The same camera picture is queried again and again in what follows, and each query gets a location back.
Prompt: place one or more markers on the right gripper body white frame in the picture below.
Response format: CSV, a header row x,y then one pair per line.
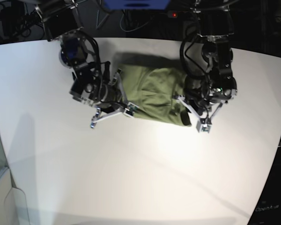
x,y
114,102

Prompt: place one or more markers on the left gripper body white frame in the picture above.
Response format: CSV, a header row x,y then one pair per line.
x,y
203,113

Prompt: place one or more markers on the green T-shirt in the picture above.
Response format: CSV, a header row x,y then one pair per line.
x,y
153,91

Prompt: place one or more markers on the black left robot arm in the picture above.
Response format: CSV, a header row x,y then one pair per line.
x,y
207,90

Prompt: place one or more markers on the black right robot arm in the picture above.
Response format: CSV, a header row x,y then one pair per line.
x,y
93,85

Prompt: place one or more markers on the black power strip red light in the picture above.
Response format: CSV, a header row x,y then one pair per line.
x,y
173,14

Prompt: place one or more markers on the blue box overhead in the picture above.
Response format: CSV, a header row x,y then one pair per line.
x,y
136,4

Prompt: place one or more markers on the black OpenArm labelled box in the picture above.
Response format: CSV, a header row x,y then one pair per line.
x,y
268,208

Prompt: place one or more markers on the white bin at left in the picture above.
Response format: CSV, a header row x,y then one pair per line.
x,y
13,206

